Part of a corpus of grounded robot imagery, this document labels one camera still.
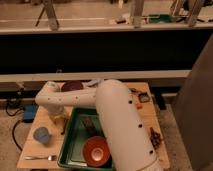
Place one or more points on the green plastic tray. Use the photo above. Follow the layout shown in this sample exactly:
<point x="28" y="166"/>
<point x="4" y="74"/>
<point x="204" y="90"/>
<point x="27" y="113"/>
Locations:
<point x="71" y="153"/>

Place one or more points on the blue box on floor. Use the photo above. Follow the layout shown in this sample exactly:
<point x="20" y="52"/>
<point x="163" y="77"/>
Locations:
<point x="29" y="113"/>

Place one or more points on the silver fork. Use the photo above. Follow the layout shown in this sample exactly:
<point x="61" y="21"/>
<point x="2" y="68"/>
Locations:
<point x="49" y="158"/>

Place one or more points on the bunch of dark grapes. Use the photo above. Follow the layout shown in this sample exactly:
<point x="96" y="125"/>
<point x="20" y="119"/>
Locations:
<point x="155" y="138"/>

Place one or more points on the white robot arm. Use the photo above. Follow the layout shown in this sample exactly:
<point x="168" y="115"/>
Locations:
<point x="129" y="143"/>

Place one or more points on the black handled tool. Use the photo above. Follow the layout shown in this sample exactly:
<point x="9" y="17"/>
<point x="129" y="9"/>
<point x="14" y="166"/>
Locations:
<point x="134" y="91"/>

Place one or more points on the orange bowl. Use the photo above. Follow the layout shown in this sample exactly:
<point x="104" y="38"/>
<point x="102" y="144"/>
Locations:
<point x="96" y="152"/>

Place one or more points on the blue plastic cup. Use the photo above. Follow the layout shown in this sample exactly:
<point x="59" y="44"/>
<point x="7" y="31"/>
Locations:
<point x="41" y="135"/>

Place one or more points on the yellow banana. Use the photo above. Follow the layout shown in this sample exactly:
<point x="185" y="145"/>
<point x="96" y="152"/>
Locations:
<point x="60" y="122"/>

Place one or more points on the brown chocolate bar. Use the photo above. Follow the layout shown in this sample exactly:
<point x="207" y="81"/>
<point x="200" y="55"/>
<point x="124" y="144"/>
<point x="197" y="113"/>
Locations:
<point x="89" y="126"/>

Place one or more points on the orange carrot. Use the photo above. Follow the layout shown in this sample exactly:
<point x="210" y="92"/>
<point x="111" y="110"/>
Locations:
<point x="139" y="106"/>

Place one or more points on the purple bowl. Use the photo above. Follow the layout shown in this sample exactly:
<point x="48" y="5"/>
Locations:
<point x="71" y="86"/>

